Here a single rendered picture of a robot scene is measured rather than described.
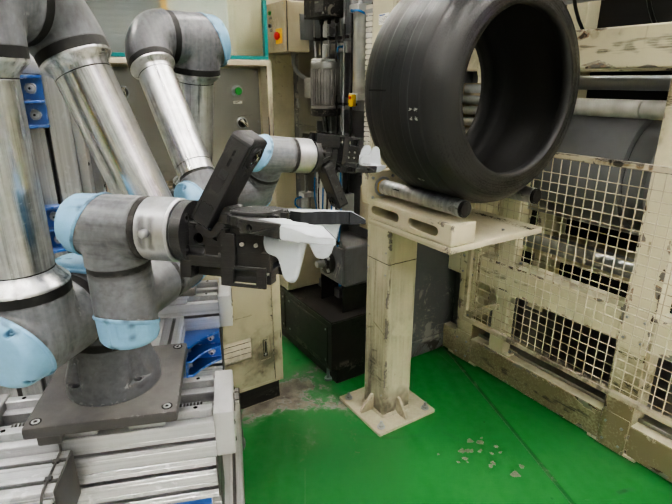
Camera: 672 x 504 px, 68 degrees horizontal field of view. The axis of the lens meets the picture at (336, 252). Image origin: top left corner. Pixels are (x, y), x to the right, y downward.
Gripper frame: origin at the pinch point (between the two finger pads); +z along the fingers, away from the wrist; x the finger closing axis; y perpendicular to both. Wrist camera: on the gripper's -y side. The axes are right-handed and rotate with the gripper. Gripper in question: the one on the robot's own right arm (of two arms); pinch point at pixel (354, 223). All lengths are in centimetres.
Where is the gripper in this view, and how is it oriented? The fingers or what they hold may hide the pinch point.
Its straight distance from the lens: 52.8
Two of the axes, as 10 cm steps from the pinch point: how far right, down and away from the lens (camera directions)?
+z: 9.7, 0.8, -2.3
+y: -0.3, 9.8, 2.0
